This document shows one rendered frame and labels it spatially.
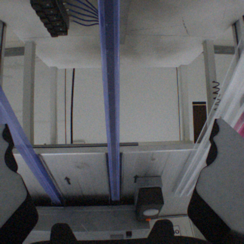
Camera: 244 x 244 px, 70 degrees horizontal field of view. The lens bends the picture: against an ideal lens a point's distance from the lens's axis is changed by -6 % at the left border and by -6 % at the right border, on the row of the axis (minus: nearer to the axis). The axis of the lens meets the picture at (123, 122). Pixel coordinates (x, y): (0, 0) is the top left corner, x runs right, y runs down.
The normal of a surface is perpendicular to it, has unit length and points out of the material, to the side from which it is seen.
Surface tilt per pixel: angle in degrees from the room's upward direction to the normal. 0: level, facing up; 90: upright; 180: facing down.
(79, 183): 42
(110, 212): 132
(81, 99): 90
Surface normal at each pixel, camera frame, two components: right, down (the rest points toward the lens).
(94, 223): 0.01, -0.70
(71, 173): 0.05, 0.71
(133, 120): 0.04, -0.04
